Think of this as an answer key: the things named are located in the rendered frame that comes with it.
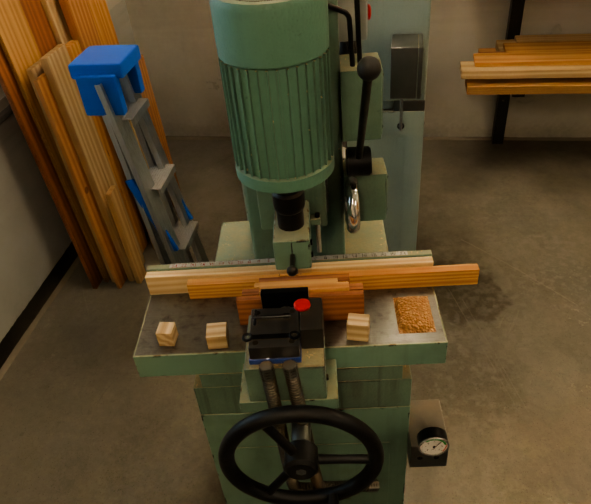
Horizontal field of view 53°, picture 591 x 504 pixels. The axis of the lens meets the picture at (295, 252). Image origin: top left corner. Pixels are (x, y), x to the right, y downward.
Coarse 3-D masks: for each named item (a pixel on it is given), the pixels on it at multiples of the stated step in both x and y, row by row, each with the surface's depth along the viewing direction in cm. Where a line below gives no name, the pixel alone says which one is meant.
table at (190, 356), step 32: (416, 288) 123; (160, 320) 122; (192, 320) 121; (224, 320) 120; (384, 320) 117; (160, 352) 115; (192, 352) 114; (224, 352) 114; (352, 352) 113; (384, 352) 113; (416, 352) 113
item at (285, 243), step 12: (276, 216) 118; (276, 228) 115; (300, 228) 114; (276, 240) 112; (288, 240) 112; (300, 240) 111; (276, 252) 113; (288, 252) 113; (300, 252) 113; (312, 252) 115; (276, 264) 115; (288, 264) 115; (300, 264) 115
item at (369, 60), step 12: (360, 60) 84; (372, 60) 83; (360, 72) 84; (372, 72) 84; (360, 108) 97; (360, 120) 101; (360, 132) 106; (360, 144) 111; (348, 156) 119; (360, 156) 118; (348, 168) 120; (360, 168) 120
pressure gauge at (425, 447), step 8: (424, 432) 121; (432, 432) 120; (440, 432) 121; (424, 440) 120; (432, 440) 120; (440, 440) 120; (424, 448) 122; (432, 448) 122; (440, 448) 122; (448, 448) 121
